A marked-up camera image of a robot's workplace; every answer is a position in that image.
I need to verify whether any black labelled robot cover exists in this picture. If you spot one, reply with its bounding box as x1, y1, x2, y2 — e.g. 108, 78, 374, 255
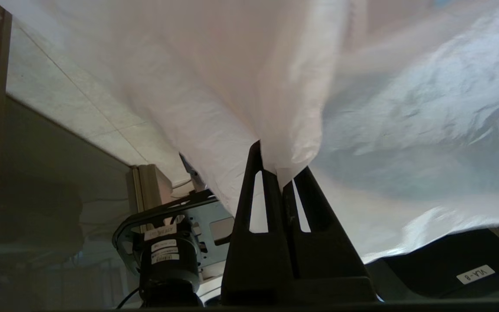
366, 229, 499, 300

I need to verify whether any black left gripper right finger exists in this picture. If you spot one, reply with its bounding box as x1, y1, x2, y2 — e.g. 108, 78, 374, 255
283, 167, 378, 304

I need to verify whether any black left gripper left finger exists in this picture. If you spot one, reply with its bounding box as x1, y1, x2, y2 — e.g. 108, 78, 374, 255
221, 140, 295, 306

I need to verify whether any dark glass wall panel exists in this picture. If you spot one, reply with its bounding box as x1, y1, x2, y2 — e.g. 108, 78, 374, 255
0, 95, 135, 312

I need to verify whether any grey metal robot bracket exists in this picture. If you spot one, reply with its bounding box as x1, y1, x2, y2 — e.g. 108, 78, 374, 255
113, 191, 238, 278

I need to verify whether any white red plastic bag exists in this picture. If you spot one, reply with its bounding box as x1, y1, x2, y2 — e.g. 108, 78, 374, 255
0, 0, 499, 265

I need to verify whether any black labelled motor cylinder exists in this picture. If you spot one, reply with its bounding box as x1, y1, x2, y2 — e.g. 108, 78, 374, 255
139, 230, 203, 308

